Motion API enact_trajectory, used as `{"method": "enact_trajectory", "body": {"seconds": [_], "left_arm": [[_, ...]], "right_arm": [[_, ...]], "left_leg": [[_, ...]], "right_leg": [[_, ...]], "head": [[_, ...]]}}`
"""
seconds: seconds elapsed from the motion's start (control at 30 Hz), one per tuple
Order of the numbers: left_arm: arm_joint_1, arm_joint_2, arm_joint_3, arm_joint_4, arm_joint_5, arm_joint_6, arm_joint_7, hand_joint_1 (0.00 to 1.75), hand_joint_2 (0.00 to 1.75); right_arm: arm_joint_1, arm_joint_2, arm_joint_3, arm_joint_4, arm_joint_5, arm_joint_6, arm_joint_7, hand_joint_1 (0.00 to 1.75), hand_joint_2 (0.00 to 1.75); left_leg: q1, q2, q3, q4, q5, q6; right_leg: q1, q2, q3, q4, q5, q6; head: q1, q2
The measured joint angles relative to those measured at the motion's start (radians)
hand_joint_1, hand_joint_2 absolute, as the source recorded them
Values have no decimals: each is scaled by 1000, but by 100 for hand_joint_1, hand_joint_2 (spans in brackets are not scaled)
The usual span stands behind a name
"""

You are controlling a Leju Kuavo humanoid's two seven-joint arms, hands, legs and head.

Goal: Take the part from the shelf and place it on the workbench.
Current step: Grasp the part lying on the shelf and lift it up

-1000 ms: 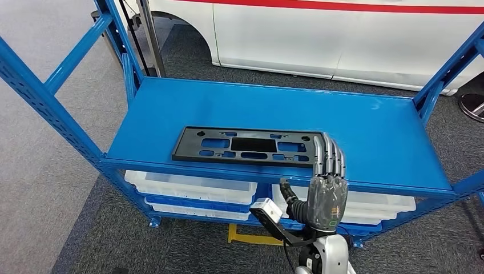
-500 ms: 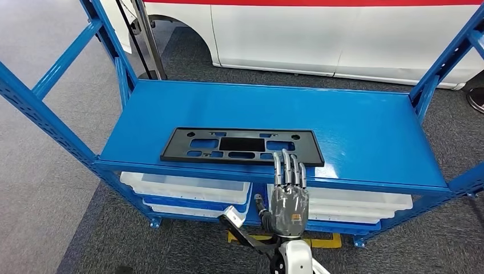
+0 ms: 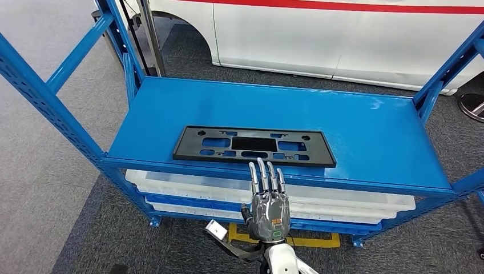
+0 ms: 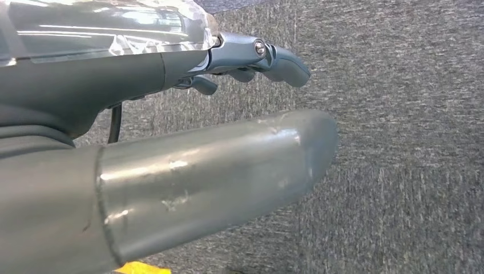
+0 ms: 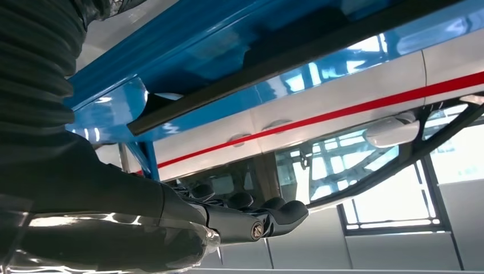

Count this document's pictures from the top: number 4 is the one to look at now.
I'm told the black left hand cable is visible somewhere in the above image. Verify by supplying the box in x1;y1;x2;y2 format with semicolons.
107;104;123;144

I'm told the yellow floor tape marking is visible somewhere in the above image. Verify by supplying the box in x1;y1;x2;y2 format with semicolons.
113;261;173;274

